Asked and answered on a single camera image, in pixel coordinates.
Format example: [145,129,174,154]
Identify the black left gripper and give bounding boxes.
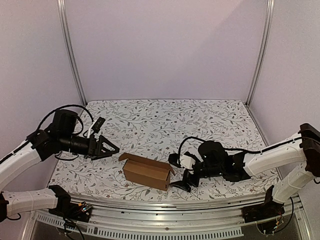
[59,132,119,161]

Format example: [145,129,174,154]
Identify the brown cardboard box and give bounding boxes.
[118,152,176,191]

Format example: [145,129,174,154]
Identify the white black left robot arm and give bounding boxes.
[0,105,120,221]

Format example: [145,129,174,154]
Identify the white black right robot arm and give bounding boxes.
[168,123,320,218]

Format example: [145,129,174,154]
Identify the floral patterned table mat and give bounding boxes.
[49,99,280,203]

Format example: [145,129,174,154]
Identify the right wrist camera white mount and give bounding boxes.
[168,153,196,170]

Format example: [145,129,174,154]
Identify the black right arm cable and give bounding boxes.
[177,136,262,166]

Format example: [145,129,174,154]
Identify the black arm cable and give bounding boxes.
[36,104,96,136]
[177,136,262,166]

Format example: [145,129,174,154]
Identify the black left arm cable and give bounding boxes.
[36,104,96,136]

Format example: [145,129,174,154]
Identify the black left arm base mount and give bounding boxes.
[48,185,93,223]

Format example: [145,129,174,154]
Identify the aluminium front rail frame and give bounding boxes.
[22,193,316,240]

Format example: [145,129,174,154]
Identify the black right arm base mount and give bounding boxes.
[241,185,285,223]

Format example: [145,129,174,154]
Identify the left aluminium corner post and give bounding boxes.
[56,0,87,106]

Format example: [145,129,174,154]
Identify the aluminium corner post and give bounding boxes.
[245,0,275,108]
[56,0,87,106]

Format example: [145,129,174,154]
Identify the right aluminium corner post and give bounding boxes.
[245,0,275,108]

